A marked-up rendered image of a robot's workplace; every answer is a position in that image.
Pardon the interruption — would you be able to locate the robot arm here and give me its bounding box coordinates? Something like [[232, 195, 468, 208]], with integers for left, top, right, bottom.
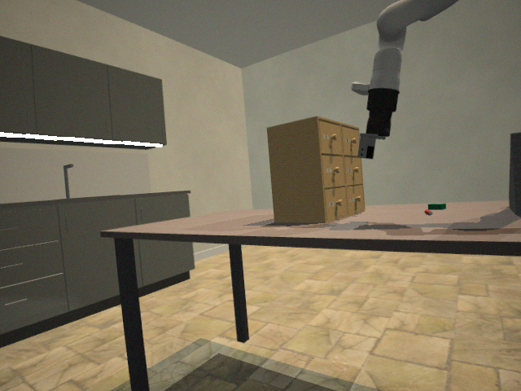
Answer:
[[373, 0, 458, 72]]

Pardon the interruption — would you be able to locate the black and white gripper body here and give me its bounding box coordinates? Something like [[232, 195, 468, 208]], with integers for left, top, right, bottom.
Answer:
[[351, 69, 400, 137]]

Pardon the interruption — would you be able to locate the wooden drawer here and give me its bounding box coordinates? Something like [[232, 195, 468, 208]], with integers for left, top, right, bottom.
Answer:
[[324, 187, 347, 220], [318, 121, 343, 153], [344, 157, 362, 183], [346, 186, 365, 214], [341, 126, 359, 155], [322, 156, 345, 186]]

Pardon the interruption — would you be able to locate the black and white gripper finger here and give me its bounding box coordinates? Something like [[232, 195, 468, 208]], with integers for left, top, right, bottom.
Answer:
[[366, 136, 386, 159], [357, 133, 379, 158]]

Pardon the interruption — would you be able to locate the small brown wooden chest of drawers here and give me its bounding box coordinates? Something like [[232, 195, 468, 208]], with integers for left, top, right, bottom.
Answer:
[[267, 116, 366, 223]]

